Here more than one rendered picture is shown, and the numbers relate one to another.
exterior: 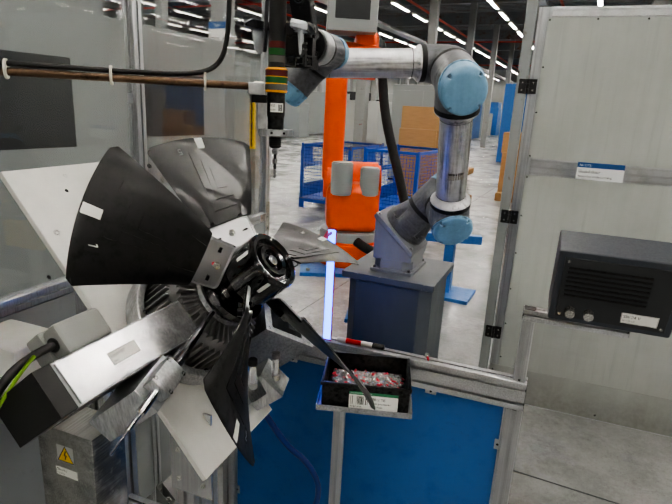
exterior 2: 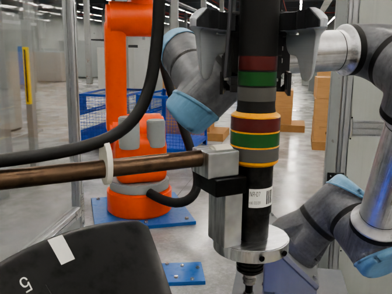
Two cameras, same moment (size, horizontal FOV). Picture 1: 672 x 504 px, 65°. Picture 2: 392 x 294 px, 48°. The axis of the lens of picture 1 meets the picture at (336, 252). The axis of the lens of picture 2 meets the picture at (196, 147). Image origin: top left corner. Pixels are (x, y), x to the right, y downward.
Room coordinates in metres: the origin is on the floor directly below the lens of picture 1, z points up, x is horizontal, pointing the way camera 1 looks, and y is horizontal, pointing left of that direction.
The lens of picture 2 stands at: (0.71, 0.27, 1.63)
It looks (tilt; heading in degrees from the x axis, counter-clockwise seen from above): 12 degrees down; 347
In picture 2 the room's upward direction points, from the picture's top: 1 degrees clockwise
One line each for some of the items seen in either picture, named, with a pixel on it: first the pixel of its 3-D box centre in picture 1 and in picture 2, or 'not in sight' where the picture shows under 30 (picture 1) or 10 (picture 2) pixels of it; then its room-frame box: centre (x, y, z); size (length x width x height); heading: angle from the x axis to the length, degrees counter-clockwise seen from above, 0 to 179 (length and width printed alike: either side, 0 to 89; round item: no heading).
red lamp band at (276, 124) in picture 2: (276, 73); (255, 122); (1.08, 0.13, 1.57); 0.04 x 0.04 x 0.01
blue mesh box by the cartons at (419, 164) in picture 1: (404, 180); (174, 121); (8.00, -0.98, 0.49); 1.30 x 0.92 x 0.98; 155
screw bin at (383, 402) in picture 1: (366, 381); not in sight; (1.20, -0.09, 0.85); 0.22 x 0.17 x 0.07; 85
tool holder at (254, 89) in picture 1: (270, 109); (243, 198); (1.07, 0.14, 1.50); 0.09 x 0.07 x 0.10; 105
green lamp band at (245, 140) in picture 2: (276, 80); (254, 136); (1.08, 0.13, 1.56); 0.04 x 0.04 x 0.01
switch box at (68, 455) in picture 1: (84, 464); not in sight; (0.98, 0.53, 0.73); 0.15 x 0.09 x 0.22; 70
